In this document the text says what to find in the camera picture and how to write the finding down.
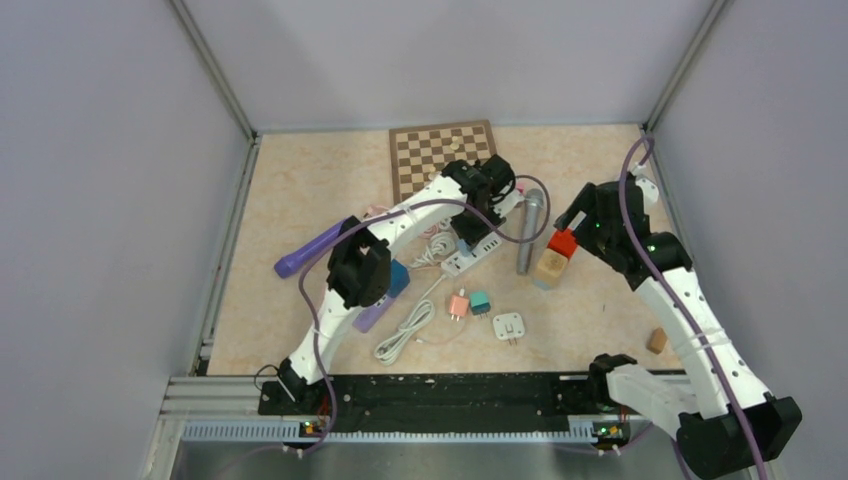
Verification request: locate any red cube socket adapter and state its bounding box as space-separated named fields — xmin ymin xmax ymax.
xmin=547 ymin=228 xmax=579 ymax=259

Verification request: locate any wooden cube socket adapter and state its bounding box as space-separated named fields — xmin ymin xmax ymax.
xmin=533 ymin=249 xmax=569 ymax=285

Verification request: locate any teal charger plug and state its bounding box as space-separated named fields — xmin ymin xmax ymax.
xmin=469 ymin=291 xmax=491 ymax=318

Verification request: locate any blue cube socket adapter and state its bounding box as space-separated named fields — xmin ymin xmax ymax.
xmin=387 ymin=260 xmax=410 ymax=298

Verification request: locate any white charger plug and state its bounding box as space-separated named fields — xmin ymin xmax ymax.
xmin=491 ymin=312 xmax=527 ymax=346

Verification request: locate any light blue charger plug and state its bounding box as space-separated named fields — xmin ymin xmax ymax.
xmin=457 ymin=239 xmax=474 ymax=257

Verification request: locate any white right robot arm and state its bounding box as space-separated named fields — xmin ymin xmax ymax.
xmin=555 ymin=175 xmax=802 ymax=479

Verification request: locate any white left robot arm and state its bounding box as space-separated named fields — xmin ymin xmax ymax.
xmin=277 ymin=155 xmax=519 ymax=414

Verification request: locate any orange pink charger plug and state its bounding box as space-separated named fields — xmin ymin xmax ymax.
xmin=448 ymin=287 xmax=469 ymax=322

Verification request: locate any white power strip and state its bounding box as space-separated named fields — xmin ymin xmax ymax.
xmin=440 ymin=232 xmax=503 ymax=277

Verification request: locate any silver microphone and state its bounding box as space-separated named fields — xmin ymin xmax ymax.
xmin=516 ymin=188 xmax=546 ymax=276

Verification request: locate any light blue power strip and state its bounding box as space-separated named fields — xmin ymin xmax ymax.
xmin=532 ymin=278 xmax=557 ymax=291

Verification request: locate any wooden chessboard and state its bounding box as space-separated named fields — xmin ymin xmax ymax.
xmin=388 ymin=120 xmax=497 ymax=203

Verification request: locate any small wooden cork block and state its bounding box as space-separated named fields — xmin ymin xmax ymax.
xmin=645 ymin=327 xmax=668 ymax=355

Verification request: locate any purple power strip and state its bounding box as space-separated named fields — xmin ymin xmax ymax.
xmin=352 ymin=296 xmax=395 ymax=334

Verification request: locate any purple microphone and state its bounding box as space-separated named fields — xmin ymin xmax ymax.
xmin=273 ymin=216 xmax=362 ymax=279

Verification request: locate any white coiled power cable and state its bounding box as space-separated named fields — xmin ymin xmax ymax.
xmin=409 ymin=231 xmax=458 ymax=270

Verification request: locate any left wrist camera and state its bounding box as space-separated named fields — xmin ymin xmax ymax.
xmin=492 ymin=188 xmax=524 ymax=217

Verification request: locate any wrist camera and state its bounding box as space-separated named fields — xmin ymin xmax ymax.
xmin=492 ymin=188 xmax=524 ymax=217
xmin=630 ymin=164 xmax=660 ymax=209

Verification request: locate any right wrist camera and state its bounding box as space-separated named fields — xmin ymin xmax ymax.
xmin=630 ymin=164 xmax=660 ymax=209

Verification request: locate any white flat coiled cable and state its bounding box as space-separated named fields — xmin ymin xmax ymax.
xmin=373 ymin=272 xmax=445 ymax=367

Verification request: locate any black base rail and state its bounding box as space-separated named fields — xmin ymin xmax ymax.
xmin=258 ymin=372 xmax=636 ymax=434

